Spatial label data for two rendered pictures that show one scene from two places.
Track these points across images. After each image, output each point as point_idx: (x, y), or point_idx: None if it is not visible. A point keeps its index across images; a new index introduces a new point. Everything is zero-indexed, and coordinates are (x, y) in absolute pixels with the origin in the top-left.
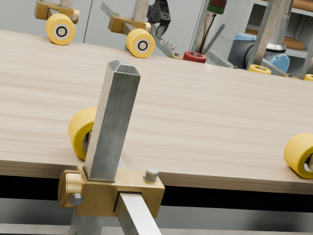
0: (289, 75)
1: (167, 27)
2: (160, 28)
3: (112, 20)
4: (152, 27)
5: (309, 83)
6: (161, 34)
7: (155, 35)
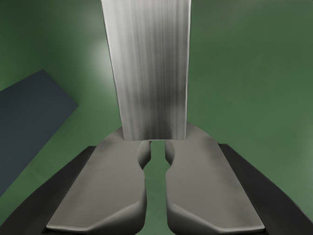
0: None
1: (12, 217)
2: (108, 193)
3: None
4: (220, 191)
5: None
6: (97, 148)
7: (165, 125)
